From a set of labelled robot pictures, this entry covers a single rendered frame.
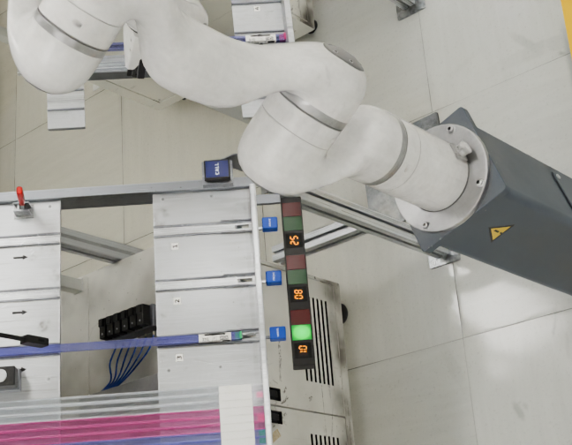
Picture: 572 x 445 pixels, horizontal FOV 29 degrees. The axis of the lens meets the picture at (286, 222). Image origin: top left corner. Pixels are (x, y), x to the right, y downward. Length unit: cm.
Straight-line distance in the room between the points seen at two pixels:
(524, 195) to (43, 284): 91
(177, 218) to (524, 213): 67
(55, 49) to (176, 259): 83
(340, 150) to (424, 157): 15
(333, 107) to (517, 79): 123
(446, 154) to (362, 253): 110
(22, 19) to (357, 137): 55
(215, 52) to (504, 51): 144
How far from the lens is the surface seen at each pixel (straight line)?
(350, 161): 167
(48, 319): 213
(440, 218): 188
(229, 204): 217
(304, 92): 156
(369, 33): 310
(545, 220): 200
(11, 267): 218
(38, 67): 140
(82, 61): 140
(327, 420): 267
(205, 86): 148
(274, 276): 210
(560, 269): 219
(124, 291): 255
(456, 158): 185
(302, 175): 162
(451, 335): 269
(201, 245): 214
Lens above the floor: 221
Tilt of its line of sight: 45 degrees down
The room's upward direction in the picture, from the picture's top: 71 degrees counter-clockwise
